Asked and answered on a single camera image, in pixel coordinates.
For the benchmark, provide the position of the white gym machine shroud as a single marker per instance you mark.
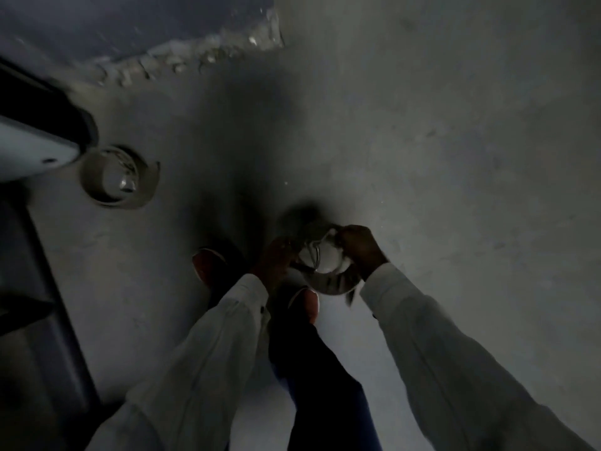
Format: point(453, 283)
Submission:
point(33, 145)

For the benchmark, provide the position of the person's right shoe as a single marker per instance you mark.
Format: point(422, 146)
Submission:
point(307, 305)

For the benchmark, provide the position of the person's right hand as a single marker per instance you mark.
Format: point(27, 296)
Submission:
point(364, 251)

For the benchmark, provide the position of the person's left shoe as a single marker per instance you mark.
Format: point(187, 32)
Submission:
point(209, 267)

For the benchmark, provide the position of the person's dark trousers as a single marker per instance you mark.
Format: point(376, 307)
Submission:
point(324, 385)

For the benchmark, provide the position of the person's left hand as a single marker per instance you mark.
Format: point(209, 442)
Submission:
point(274, 265)

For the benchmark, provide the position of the dark metal machine frame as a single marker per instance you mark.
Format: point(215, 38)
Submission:
point(42, 300)

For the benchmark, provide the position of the person's right forearm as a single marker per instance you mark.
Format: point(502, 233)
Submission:
point(460, 371)

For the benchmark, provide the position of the olive suede belt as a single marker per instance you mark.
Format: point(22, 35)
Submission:
point(328, 281)

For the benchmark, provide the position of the person's shoe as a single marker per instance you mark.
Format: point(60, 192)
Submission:
point(307, 305)
point(209, 267)

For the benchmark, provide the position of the person's left forearm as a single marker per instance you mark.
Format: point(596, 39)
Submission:
point(197, 371)

